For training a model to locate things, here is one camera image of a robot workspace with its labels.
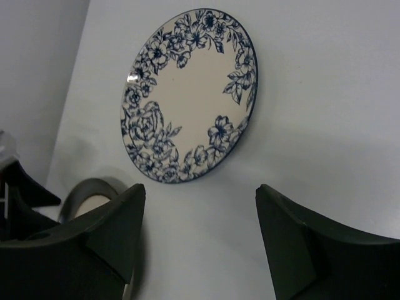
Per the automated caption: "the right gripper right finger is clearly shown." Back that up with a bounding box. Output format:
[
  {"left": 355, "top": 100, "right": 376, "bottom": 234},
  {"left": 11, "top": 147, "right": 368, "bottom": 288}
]
[{"left": 256, "top": 184, "right": 399, "bottom": 299}]

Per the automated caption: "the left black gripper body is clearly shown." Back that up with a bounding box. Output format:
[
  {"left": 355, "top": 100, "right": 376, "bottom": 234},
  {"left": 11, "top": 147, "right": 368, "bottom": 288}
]
[{"left": 1, "top": 161, "right": 61, "bottom": 242}]

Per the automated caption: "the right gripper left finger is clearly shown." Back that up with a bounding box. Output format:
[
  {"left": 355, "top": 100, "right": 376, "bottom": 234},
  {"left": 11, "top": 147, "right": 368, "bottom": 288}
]
[{"left": 1, "top": 184, "right": 146, "bottom": 299}]

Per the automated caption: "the grey rim plate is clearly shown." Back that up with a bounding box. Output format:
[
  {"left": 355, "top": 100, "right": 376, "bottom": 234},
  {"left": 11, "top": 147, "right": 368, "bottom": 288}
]
[{"left": 58, "top": 177, "right": 128, "bottom": 223}]

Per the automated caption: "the blue floral plate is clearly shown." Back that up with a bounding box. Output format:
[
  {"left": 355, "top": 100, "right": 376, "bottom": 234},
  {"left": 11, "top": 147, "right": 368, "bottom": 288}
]
[{"left": 121, "top": 8, "right": 258, "bottom": 184}]

